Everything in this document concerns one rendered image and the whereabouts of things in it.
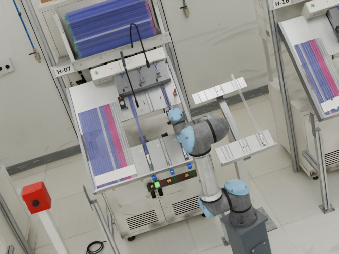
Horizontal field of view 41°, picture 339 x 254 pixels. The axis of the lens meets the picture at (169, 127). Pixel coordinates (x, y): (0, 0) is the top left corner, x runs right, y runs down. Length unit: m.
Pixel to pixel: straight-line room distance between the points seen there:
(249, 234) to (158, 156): 0.73
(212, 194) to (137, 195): 1.01
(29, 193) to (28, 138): 1.93
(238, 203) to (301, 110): 1.10
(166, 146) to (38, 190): 0.83
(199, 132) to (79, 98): 1.12
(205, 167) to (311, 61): 1.19
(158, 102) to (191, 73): 1.80
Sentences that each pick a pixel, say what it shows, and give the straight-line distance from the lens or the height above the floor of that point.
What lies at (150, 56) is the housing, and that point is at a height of 1.27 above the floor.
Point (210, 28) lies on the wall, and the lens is 4.55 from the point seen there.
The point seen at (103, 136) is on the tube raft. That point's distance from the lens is 2.84.
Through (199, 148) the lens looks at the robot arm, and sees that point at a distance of 2.09.
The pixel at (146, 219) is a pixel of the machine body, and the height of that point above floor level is 0.17.
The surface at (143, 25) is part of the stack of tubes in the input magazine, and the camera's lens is 2.86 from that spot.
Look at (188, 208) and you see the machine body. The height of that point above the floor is 0.14.
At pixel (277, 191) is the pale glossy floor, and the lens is 3.53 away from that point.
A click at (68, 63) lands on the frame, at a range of 2.90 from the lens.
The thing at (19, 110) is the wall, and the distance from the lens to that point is 4.70.
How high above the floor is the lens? 2.18
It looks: 27 degrees down
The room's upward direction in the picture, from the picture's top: 17 degrees counter-clockwise
